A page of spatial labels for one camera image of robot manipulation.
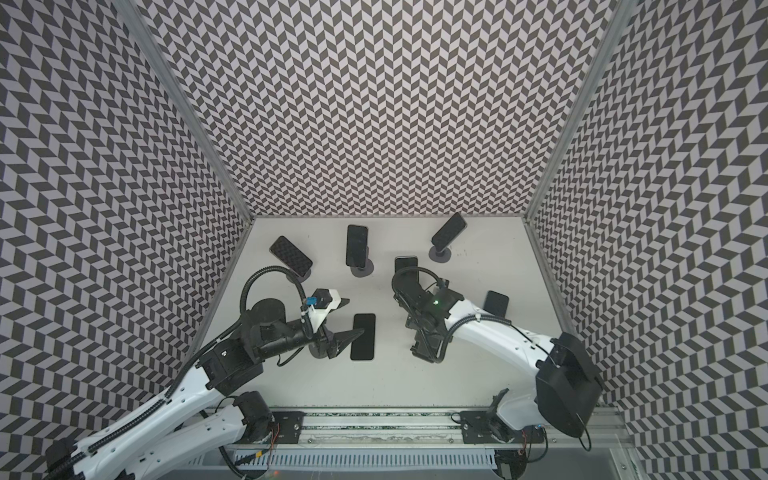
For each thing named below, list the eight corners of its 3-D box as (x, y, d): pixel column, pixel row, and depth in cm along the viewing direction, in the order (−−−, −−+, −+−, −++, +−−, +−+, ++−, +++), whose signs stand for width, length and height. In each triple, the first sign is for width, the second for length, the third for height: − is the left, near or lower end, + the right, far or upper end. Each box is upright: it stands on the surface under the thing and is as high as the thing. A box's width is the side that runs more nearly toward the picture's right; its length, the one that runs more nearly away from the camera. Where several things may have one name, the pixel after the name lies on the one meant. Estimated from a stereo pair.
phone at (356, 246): (350, 275, 105) (343, 247, 92) (353, 254, 111) (347, 224, 98) (369, 275, 105) (365, 247, 92) (370, 254, 111) (367, 224, 98)
